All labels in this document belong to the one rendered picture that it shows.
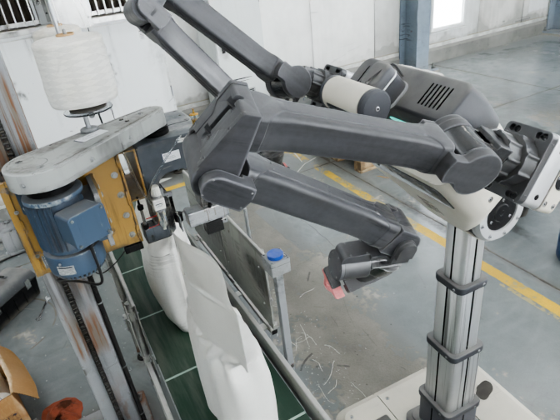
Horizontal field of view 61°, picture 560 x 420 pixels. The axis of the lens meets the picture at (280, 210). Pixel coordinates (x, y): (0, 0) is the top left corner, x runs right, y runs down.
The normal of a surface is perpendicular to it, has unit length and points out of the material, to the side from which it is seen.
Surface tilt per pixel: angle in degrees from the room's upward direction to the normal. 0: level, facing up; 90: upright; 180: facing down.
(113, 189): 90
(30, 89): 91
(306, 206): 105
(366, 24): 90
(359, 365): 0
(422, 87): 40
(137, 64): 90
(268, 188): 110
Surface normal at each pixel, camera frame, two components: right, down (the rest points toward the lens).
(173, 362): -0.11, -0.87
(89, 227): 0.80, 0.22
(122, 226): 0.48, 0.39
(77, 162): 0.92, 0.11
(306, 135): 0.29, 0.66
